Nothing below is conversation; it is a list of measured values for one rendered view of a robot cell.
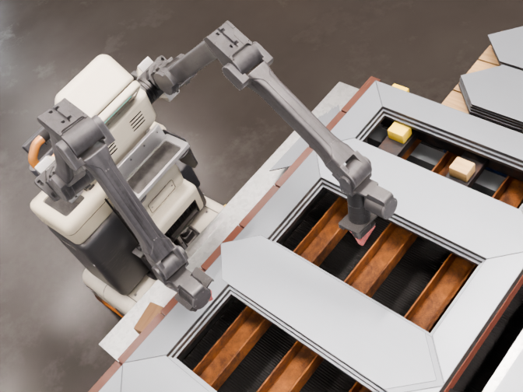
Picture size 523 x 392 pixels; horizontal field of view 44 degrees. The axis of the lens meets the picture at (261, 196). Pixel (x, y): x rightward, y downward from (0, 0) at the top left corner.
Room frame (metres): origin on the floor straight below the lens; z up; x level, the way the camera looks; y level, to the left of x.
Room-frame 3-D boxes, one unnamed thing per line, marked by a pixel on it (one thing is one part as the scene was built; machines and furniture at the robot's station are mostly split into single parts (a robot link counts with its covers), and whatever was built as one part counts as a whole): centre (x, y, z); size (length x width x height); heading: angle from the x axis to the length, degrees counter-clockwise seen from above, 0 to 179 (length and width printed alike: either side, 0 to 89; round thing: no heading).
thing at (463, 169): (1.13, -0.59, 0.79); 0.06 x 0.05 x 0.04; 30
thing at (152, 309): (1.15, 0.48, 0.71); 0.10 x 0.06 x 0.05; 132
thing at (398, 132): (1.37, -0.50, 0.79); 0.06 x 0.05 x 0.04; 30
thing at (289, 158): (1.56, -0.26, 0.70); 0.39 x 0.12 x 0.04; 120
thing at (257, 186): (1.41, 0.06, 0.67); 1.30 x 0.20 x 0.03; 120
